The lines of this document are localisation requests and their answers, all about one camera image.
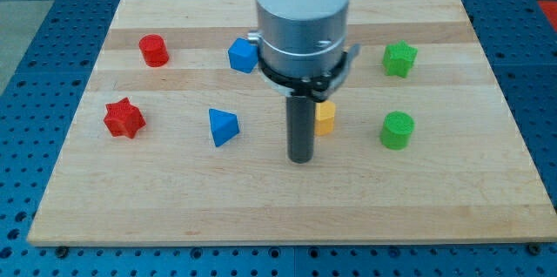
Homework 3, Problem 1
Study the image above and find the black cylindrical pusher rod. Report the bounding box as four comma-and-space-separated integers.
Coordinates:
285, 97, 315, 164

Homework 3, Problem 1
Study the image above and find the black clamp bracket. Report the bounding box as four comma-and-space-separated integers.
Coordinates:
258, 44, 360, 103

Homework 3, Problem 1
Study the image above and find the yellow hexagon block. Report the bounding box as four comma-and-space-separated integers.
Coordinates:
315, 101, 336, 136

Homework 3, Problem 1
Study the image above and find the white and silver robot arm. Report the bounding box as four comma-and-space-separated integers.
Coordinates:
248, 0, 359, 164

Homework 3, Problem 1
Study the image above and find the blue triangle block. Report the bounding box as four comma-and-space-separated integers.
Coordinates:
209, 108, 239, 147

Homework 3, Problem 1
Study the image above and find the blue cube block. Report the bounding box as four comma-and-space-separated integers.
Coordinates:
228, 38, 258, 74

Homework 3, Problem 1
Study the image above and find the green star block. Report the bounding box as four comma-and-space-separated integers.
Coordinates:
382, 40, 418, 78

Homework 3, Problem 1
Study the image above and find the green cylinder block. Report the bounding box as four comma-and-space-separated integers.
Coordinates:
379, 111, 415, 150

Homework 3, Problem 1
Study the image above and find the wooden board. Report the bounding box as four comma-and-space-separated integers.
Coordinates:
28, 0, 556, 247

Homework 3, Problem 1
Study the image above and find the red cylinder block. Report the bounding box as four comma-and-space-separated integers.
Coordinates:
138, 34, 170, 67

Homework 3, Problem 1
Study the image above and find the red star block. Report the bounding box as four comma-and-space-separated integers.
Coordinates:
104, 98, 146, 139

